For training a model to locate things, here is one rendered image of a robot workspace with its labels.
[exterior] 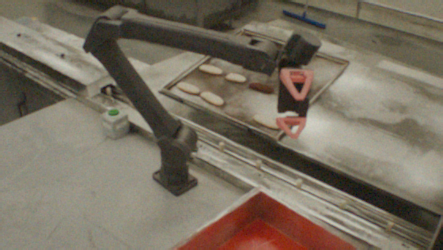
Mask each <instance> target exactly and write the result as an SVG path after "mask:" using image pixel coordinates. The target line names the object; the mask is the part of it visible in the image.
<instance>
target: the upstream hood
mask: <svg viewBox="0 0 443 250"><path fill-rule="evenodd" d="M0 51H4V52H5V53H6V54H8V55H12V56H13V57H14V58H15V59H17V60H20V61H22V62H23V63H25V64H27V65H28V66H31V67H32V68H34V69H35V70H38V71H40V72H42V73H44V74H46V75H47V76H48V77H50V78H53V79H55V80H56V81H58V82H60V83H62V84H63V85H67V86H68V87H69V88H71V89H72V90H74V91H76V92H78V93H81V94H83V95H85V96H86V97H88V98H90V97H92V96H94V95H96V94H98V93H100V88H101V87H103V86H106V85H109V84H110V83H113V82H114V81H113V79H112V77H111V75H110V74H109V73H108V72H107V71H106V70H105V69H104V67H103V66H102V65H101V64H100V63H99V62H98V60H96V59H95V58H94V57H93V56H92V55H91V54H90V53H88V54H86V53H85V52H84V51H81V50H80V49H77V48H76V47H71V46H70V45H68V44H65V43H62V42H60V41H58V40H56V39H52V38H51V37H50V36H47V35H43V34H42V33H40V32H37V31H34V30H32V29H30V28H27V27H25V26H23V25H20V24H18V23H16V22H14V21H10V20H9V19H6V18H5V17H1V16H0Z"/></svg>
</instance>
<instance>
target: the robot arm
mask: <svg viewBox="0 0 443 250"><path fill-rule="evenodd" d="M122 38H124V39H129V40H131V39H133V40H140V41H143V42H150V43H153V44H158V45H161V46H165V47H173V48H176V49H180V50H183V51H189V52H192V53H195V54H198V55H204V56H207V57H214V58H216V59H220V60H223V61H226V62H228V63H230V64H232V65H235V66H241V67H243V69H244V70H250V71H253V72H256V73H259V74H266V75H267V76H269V77H271V75H272V74H273V73H274V71H275V69H276V67H278V77H279V84H278V102H277V113H279V114H286V112H295V114H297V115H298V116H287V117H286V118H282V117H276V125H277V126H278V127H280V128H282V129H283V130H284V131H285V132H286V134H287V135H288V136H289V137H290V138H291V139H298V138H299V136H300V134H301V132H302V131H303V130H304V127H305V125H306V122H307V115H308V109H309V95H308V94H309V88H310V86H311V84H312V82H313V75H314V73H313V72H312V71H306V70H303V69H302V66H309V64H310V62H311V61H312V60H313V59H314V57H315V56H316V54H317V52H318V50H319V49H320V48H321V46H322V42H321V40H320V39H319V38H318V37H317V36H315V35H313V34H311V33H310V32H305V31H302V30H300V29H299V28H296V29H295V30H294V31H293V33H292V34H291V36H290V37H289V38H288V39H287V41H286V42H285V44H284V46H283V47H282V49H281V50H279V49H278V48H276V47H275V45H274V44H273V43H272V42H271V41H269V40H265V39H261V38H258V37H254V36H253V37H252V38H249V37H246V36H239V35H230V34H225V33H221V32H216V31H213V30H209V29H205V28H197V27H194V26H190V25H184V24H181V23H178V22H175V21H174V22H171V21H166V20H162V19H159V18H156V17H147V16H145V15H142V14H140V13H139V12H138V11H137V10H135V9H129V8H127V9H126V8H123V7H122V6H113V7H112V8H111V9H109V10H107V12H105V13H103V14H101V15H100V16H99V17H98V18H97V19H96V21H94V22H93V25H92V27H91V29H90V31H89V33H88V35H87V37H86V39H85V42H84V43H83V45H82V49H83V50H84V51H85V53H86V54H88V53H89V52H90V53H91V54H92V56H93V57H94V58H95V59H96V60H98V62H99V63H100V64H101V65H102V66H103V67H104V69H105V70H106V71H107V72H108V73H109V74H110V75H111V77H112V79H113V81H114V82H115V83H116V84H117V85H118V86H119V88H120V89H121V91H122V92H123V93H124V95H125V96H126V97H127V99H128V100H129V101H130V102H131V103H132V104H133V106H134V107H135V108H136V110H137V111H138V113H139V114H140V116H141V117H142V118H143V119H144V121H145V122H146V123H147V124H148V125H149V127H150V129H151V130H152V132H153V134H154V136H155V138H156V139H157V143H156V144H157V145H158V148H159V149H160V150H161V152H160V155H161V168H160V169H159V170H157V171H156V172H153V173H152V178H153V180H155V181H156V182H157V183H159V184H160V185H161V186H162V187H163V188H165V189H166V190H168V191H169V192H170V193H171V194H172V195H174V196H175V197H180V196H181V195H182V194H184V193H186V192H187V191H190V190H191V189H192V188H193V187H195V186H196V185H198V179H197V178H195V177H194V176H193V175H192V174H190V173H189V172H188V164H186V163H187V161H188V160H193V159H194V158H193V157H191V154H192V153H197V152H198V150H199V147H197V142H198V140H199V136H198V134H197V132H196V131H195V129H194V128H192V127H190V126H188V125H186V124H183V123H182V122H181V121H180V119H174V118H173V117H172V116H171V115H170V114H169V113H168V112H167V111H166V109H165V108H164V107H163V105H162V104H161V102H160V101H159V100H158V98H157V97H156V95H155V94H154V93H153V92H152V91H151V89H150V88H149V87H148V85H147V84H146V83H145V81H144V79H143V78H142V76H141V75H140V74H138V72H137V71H136V69H135V68H134V66H133V65H132V63H131V62H129V60H128V59H127V57H126V56H125V54H124V53H123V51H121V49H120V48H119V45H118V43H117V40H120V39H122ZM284 54H286V55H287V56H286V57H284V58H282V56H283V55H284ZM280 59H281V60H280ZM287 125H290V126H299V127H298V128H297V130H296V132H295V133H292V131H291V130H290V129H289V128H288V127H287Z"/></svg>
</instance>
